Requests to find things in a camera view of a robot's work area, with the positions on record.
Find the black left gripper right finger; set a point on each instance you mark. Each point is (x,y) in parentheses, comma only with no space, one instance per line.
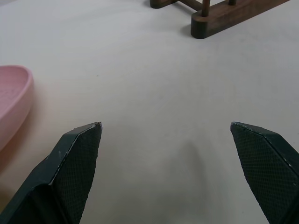
(268,168)

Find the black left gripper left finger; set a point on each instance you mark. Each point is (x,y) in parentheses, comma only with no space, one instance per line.
(63,177)

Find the dark wooden rack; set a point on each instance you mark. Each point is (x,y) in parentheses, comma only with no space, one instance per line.
(217,16)

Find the pink plastic tray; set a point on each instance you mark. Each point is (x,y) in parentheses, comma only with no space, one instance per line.
(11,100)

